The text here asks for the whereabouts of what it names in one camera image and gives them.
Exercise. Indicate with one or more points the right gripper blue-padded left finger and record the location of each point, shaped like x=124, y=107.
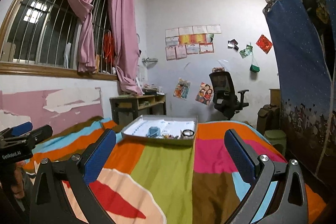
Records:
x=50, y=202

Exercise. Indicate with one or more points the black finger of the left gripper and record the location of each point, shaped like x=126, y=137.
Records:
x=38, y=135

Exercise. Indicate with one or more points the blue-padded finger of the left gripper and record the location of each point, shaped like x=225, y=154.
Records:
x=17, y=130

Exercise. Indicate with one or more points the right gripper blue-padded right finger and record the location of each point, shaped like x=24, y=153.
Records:
x=276, y=191

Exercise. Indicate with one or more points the left hand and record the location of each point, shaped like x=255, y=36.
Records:
x=22, y=185

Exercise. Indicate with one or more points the green plastic stool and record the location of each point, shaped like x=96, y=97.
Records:
x=277, y=138

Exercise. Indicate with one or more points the brown bag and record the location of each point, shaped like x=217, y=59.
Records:
x=268, y=118

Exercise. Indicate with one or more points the colourful striped blanket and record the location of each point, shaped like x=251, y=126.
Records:
x=144, y=182

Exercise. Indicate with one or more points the wooden desk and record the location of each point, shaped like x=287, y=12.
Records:
x=135, y=104

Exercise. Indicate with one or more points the barred window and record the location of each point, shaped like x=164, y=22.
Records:
x=40, y=38

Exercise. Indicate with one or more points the black office chair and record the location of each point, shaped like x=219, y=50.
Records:
x=224, y=96

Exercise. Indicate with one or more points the light blue watch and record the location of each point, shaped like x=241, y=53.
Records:
x=153, y=132

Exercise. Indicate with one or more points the grey shallow cardboard tray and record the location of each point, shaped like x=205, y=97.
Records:
x=161, y=129

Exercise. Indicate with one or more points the pink curtain right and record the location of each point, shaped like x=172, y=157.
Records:
x=122, y=21

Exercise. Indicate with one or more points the family cartoon poster right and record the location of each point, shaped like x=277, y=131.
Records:
x=205, y=94

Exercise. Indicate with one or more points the green hanging pouch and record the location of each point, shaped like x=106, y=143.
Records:
x=254, y=68

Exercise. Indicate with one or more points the blue starry hanging cloth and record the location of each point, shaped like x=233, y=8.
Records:
x=303, y=36

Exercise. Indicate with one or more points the cartoon poster left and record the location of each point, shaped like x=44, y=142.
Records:
x=182, y=89

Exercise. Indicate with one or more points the red diamond wall paper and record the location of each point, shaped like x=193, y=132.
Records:
x=264, y=44

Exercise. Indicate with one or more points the wall certificates cluster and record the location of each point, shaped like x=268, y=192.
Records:
x=192, y=40

